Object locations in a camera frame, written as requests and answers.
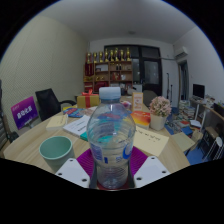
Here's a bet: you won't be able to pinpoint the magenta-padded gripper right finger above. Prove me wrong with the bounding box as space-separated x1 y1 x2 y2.
128 146 172 189

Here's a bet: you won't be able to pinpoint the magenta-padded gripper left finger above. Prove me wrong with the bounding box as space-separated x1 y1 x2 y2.
54 148 98 189

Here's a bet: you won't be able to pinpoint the clear plastic water bottle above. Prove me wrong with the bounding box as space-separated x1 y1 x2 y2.
86 86 137 190

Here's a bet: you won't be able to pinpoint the pale yellow envelope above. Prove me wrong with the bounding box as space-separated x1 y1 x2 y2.
132 125 170 158

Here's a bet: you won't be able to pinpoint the pale green cup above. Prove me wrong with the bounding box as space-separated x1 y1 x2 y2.
38 135 76 174

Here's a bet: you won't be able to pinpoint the teal folder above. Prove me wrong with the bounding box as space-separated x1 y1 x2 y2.
79 130 89 142

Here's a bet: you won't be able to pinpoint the white paper document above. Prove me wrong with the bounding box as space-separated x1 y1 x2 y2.
62 114 91 138

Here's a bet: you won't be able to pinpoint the orange red book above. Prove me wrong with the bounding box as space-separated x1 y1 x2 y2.
130 110 152 130

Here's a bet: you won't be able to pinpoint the cream book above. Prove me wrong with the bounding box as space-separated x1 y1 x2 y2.
45 113 69 132

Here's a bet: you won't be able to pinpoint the pink flowers in white pot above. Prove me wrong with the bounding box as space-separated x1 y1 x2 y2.
148 95 173 131

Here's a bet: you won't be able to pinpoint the blue printed booklet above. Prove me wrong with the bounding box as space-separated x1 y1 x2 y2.
63 106 89 118

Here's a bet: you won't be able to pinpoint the pile of books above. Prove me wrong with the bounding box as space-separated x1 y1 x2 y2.
164 99 203 134

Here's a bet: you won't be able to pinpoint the orange standing card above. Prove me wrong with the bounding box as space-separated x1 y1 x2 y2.
131 91 144 113

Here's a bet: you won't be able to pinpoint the pink purple packet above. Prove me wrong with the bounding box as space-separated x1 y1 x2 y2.
120 99 133 109

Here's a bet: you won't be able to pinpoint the grey-green armchair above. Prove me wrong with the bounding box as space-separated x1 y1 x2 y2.
142 89 158 108

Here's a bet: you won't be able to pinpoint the brown wooden stool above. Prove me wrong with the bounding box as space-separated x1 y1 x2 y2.
204 125 219 139

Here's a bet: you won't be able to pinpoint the black office chair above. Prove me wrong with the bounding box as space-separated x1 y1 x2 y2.
35 87 78 122

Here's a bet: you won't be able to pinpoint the yellow gift box red ribbon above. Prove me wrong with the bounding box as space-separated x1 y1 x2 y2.
76 89 101 109

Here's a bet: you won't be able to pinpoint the purple sign board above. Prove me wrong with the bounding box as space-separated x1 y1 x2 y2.
10 96 39 130

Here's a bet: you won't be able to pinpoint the long wooden cluttered desk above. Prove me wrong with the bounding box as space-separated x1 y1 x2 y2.
189 98 224 134

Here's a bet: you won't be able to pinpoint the black tripod stand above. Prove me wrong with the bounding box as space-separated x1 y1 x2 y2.
165 72 174 104

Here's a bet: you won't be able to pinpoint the black computer monitor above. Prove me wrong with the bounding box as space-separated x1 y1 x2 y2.
192 83 206 99

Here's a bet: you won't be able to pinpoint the dark framed glass door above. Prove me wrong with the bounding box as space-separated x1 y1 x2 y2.
104 44 163 98

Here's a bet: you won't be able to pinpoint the wooden shelf unit with trophies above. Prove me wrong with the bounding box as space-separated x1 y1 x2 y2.
83 47 134 94

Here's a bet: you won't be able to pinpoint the white air conditioner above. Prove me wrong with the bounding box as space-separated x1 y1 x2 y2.
174 46 189 61

